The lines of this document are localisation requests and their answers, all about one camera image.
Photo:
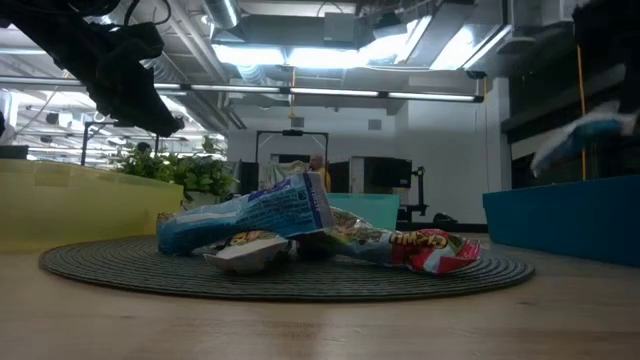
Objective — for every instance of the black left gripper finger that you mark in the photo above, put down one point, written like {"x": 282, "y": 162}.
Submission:
{"x": 160, "y": 122}

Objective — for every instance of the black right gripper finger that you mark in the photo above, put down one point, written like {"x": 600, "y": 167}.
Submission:
{"x": 631, "y": 90}

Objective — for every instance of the white silver granola bar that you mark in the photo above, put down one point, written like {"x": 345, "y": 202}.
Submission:
{"x": 580, "y": 135}

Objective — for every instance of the blue granola bar white label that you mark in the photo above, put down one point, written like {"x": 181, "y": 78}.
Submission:
{"x": 265, "y": 210}

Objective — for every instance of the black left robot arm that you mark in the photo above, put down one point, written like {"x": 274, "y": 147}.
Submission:
{"x": 50, "y": 12}

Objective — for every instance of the yellow white granola bar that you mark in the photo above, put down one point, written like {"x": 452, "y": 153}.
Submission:
{"x": 250, "y": 252}

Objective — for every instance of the red green Chewy granola bar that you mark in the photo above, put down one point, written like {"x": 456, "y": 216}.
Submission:
{"x": 430, "y": 250}

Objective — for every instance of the green artificial plant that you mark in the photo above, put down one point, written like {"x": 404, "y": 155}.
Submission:
{"x": 195, "y": 175}

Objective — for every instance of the white plant pot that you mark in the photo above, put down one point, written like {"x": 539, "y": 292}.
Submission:
{"x": 200, "y": 200}

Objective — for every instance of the yellow plastic bin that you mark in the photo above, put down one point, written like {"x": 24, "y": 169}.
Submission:
{"x": 75, "y": 210}

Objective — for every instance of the blue plastic bin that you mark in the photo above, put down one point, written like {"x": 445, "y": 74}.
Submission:
{"x": 565, "y": 225}

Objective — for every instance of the grey round woven mat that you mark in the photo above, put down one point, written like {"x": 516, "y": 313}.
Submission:
{"x": 125, "y": 270}

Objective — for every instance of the person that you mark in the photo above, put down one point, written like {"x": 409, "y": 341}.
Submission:
{"x": 318, "y": 167}

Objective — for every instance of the long LED light bar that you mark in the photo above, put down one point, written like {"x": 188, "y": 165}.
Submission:
{"x": 330, "y": 92}

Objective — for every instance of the black dome object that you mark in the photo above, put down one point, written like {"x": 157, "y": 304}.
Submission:
{"x": 444, "y": 218}

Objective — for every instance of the teal plastic bin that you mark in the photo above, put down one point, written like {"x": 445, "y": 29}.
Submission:
{"x": 370, "y": 210}

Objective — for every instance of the black monitor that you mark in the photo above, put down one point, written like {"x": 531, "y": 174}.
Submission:
{"x": 387, "y": 175}

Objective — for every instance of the black robot stand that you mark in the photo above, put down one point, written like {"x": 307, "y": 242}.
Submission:
{"x": 419, "y": 195}

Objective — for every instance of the black frame rig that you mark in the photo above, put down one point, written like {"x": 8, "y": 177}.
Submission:
{"x": 120, "y": 124}
{"x": 292, "y": 132}

